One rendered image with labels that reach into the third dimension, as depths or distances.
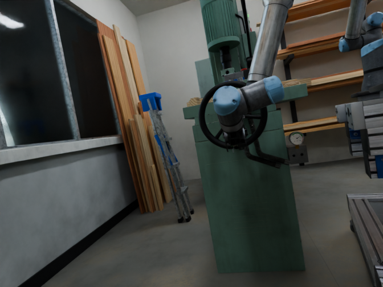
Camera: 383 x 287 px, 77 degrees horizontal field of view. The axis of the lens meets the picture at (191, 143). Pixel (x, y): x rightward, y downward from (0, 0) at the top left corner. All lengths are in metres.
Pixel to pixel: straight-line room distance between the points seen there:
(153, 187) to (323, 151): 2.47
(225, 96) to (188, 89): 3.19
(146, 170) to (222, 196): 1.45
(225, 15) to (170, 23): 2.80
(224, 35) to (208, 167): 0.69
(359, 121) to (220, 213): 0.75
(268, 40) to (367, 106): 0.39
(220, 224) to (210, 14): 1.10
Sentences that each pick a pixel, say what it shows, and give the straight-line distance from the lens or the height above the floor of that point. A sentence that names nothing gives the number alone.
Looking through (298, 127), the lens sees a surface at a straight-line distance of 3.31.
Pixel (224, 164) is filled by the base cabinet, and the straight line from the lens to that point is 1.24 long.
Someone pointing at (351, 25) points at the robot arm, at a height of 1.20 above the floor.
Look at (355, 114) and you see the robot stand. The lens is 0.96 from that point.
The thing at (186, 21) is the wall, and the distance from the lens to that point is 4.11.
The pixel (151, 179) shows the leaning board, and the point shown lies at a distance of 2.62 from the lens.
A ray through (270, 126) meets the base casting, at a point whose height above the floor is 0.73.
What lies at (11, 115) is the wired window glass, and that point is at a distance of 1.95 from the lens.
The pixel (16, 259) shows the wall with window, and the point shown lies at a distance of 1.81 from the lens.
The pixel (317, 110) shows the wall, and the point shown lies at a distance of 3.87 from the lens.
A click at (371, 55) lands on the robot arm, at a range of 1.50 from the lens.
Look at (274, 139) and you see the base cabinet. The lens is 1.23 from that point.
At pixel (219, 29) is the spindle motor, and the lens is 1.39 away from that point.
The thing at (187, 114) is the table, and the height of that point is 0.86.
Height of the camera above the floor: 0.78
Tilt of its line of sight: 3 degrees down
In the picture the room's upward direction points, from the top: 10 degrees counter-clockwise
